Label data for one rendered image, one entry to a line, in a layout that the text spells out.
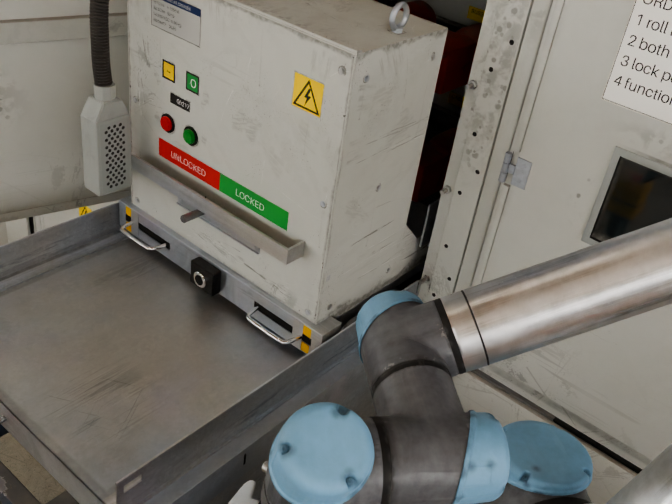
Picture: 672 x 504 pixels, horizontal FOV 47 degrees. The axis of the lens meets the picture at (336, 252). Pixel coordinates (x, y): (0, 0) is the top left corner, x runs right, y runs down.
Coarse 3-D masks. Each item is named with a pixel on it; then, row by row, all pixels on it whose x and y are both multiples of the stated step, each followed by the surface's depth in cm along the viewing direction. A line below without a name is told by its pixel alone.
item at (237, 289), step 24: (120, 216) 153; (144, 216) 147; (144, 240) 150; (168, 240) 144; (216, 264) 137; (240, 288) 135; (264, 312) 133; (288, 312) 129; (288, 336) 131; (312, 336) 126
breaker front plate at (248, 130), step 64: (128, 0) 128; (192, 0) 118; (192, 64) 123; (256, 64) 114; (320, 64) 106; (256, 128) 119; (320, 128) 110; (256, 192) 124; (320, 192) 115; (256, 256) 130; (320, 256) 120
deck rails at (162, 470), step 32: (64, 224) 144; (96, 224) 150; (0, 256) 136; (32, 256) 141; (64, 256) 146; (0, 288) 136; (416, 288) 144; (320, 352) 125; (352, 352) 134; (288, 384) 121; (224, 416) 110; (256, 416) 118; (192, 448) 107; (128, 480) 99; (160, 480) 105
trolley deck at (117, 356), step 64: (128, 256) 149; (0, 320) 129; (64, 320) 131; (128, 320) 134; (192, 320) 136; (256, 320) 138; (0, 384) 117; (64, 384) 119; (128, 384) 121; (192, 384) 123; (256, 384) 125; (320, 384) 127; (64, 448) 109; (128, 448) 111; (256, 448) 116
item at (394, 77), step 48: (240, 0) 112; (288, 0) 117; (336, 0) 120; (384, 48) 105; (432, 48) 115; (384, 96) 111; (432, 96) 122; (384, 144) 117; (336, 192) 113; (384, 192) 124; (336, 240) 119; (384, 240) 132; (336, 288) 126
